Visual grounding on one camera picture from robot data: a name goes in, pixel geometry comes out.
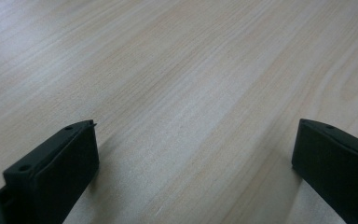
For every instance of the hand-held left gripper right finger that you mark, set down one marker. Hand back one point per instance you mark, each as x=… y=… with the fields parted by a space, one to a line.
x=335 y=168

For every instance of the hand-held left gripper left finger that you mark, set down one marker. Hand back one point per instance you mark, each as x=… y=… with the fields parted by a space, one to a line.
x=56 y=174

